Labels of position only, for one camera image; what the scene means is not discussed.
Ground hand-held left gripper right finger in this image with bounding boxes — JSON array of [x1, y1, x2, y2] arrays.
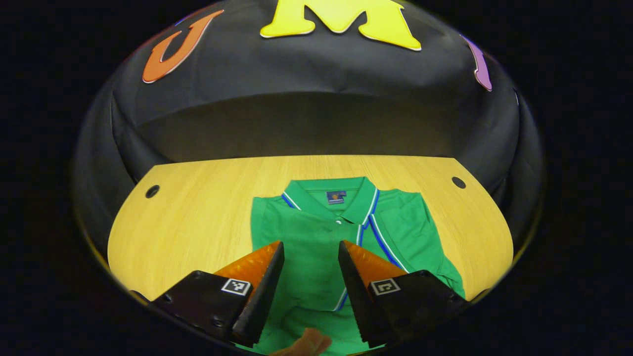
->
[[338, 240, 470, 348]]

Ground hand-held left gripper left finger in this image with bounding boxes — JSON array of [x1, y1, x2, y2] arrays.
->
[[148, 241, 285, 348]]

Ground green T-shirt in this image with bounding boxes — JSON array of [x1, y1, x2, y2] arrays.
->
[[237, 177, 466, 356]]

